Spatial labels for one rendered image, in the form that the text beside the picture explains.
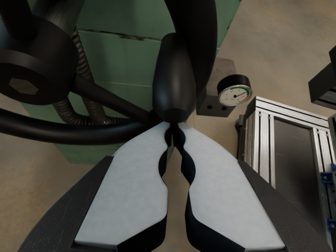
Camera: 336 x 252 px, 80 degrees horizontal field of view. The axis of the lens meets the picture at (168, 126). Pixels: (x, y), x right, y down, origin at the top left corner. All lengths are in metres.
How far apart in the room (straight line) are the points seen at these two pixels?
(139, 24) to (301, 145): 0.90
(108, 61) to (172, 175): 0.69
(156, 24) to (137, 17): 0.03
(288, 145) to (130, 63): 0.81
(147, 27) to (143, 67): 0.09
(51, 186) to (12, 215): 0.16
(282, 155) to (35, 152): 1.09
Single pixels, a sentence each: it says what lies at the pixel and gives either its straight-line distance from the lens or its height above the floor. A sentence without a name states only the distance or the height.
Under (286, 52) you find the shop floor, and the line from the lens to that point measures 1.92.
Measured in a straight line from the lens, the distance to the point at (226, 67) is 0.51.
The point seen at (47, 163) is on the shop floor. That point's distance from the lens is 1.07.
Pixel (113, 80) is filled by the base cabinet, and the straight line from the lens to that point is 0.46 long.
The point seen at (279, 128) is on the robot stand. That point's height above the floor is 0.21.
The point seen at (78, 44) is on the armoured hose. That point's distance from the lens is 0.26.
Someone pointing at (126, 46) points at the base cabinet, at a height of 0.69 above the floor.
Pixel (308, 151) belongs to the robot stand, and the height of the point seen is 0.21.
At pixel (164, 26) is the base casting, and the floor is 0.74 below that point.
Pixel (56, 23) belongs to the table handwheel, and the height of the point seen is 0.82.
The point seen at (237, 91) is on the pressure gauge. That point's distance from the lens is 0.40.
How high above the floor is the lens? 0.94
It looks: 60 degrees down
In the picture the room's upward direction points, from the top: 17 degrees clockwise
